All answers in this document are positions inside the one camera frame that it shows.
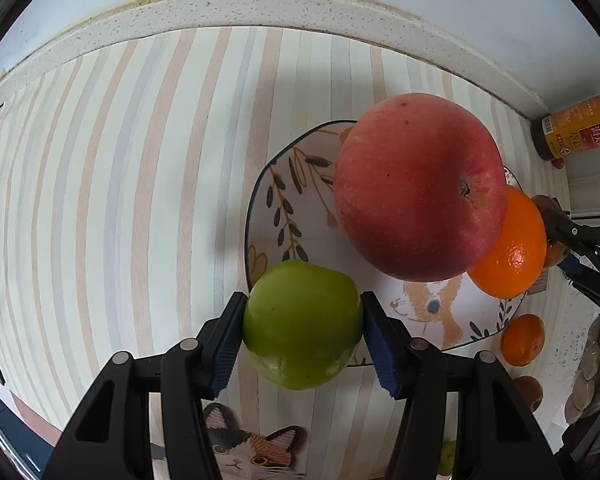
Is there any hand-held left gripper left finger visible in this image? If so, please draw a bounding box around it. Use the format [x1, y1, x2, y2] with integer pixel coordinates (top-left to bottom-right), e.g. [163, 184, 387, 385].
[42, 291, 251, 480]

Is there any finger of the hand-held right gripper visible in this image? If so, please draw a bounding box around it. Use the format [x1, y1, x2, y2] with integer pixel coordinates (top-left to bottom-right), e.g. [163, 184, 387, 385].
[561, 254, 600, 312]
[540, 207, 600, 261]

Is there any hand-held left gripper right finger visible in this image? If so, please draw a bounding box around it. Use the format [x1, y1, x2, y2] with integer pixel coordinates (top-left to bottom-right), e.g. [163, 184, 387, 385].
[361, 290, 563, 480]

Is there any russet red apple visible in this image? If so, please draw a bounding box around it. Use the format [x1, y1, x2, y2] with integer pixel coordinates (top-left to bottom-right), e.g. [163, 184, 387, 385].
[530, 194, 565, 268]

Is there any green apple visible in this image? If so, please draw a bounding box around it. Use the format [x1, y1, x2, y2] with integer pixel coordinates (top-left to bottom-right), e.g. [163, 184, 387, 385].
[242, 259, 365, 391]
[437, 440, 457, 477]

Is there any orange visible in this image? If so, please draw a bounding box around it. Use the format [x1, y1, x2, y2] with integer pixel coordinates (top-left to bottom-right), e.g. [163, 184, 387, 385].
[467, 185, 547, 298]
[500, 313, 546, 367]

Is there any brown round fruit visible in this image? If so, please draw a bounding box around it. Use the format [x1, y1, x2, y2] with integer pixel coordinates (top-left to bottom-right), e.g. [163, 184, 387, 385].
[512, 375, 544, 412]

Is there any leaf print ceramic plate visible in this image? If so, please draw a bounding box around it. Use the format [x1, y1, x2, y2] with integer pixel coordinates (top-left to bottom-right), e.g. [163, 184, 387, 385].
[244, 120, 526, 368]

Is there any small brown card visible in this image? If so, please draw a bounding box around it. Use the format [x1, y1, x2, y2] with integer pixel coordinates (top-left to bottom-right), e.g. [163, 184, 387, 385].
[527, 267, 551, 295]

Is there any pile of pebbles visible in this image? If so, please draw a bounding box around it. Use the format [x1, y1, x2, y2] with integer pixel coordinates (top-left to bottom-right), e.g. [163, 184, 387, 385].
[562, 310, 600, 426]

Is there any dark sauce bottle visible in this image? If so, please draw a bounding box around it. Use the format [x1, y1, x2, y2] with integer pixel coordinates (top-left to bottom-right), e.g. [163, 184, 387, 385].
[530, 92, 600, 162]

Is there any large red apple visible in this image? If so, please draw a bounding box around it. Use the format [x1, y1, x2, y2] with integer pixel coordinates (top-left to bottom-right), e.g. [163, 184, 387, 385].
[333, 92, 509, 283]

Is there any dark blue cabinet front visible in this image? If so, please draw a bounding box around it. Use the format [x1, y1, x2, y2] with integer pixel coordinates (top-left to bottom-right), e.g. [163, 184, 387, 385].
[0, 375, 61, 480]

